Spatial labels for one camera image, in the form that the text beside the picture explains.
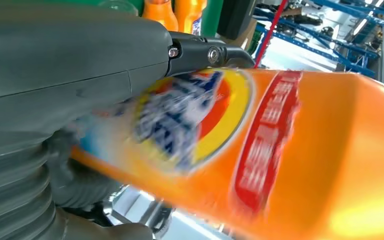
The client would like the orange detergent bottle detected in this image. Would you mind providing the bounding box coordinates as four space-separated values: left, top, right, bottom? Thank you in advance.
141 0 180 32
69 67 384 240
174 0 208 36

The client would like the black zip case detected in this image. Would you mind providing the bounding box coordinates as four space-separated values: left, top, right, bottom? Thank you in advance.
216 0 257 41

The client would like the red pole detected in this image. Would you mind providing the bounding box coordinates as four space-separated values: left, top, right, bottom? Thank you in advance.
253 0 290 69

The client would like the brown cardboard box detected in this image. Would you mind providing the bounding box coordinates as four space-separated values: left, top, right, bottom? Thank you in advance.
226 19 259 51

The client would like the blue metal rack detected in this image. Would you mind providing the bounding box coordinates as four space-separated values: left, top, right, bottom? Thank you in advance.
254 0 384 79

